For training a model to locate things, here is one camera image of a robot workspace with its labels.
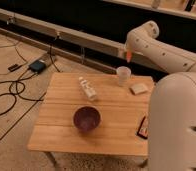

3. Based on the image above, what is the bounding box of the purple ceramic bowl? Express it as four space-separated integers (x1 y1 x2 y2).
73 106 101 133

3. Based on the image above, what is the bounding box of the red black packet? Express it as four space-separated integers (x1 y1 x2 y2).
137 116 148 139

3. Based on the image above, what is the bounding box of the small black device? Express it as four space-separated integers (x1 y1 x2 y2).
8 64 20 72

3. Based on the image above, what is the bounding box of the wooden table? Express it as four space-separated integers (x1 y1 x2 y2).
28 73 154 156

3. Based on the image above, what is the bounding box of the orange pepper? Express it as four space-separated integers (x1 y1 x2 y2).
126 51 132 63

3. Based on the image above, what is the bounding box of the beige sponge block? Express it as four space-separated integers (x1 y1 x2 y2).
130 83 148 95

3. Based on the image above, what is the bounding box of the long metal rail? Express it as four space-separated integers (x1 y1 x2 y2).
0 5 169 73

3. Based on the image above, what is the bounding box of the white plastic bottle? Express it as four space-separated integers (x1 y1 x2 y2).
79 77 97 101

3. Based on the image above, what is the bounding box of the white ceramic cup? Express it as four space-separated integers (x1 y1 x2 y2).
116 66 131 86

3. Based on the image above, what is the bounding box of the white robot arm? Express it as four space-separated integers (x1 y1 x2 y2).
125 21 196 171

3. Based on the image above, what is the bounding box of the black power adapter box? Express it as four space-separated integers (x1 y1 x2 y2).
29 60 46 73

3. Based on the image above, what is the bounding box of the black floor cable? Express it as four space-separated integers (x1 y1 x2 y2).
0 34 59 120

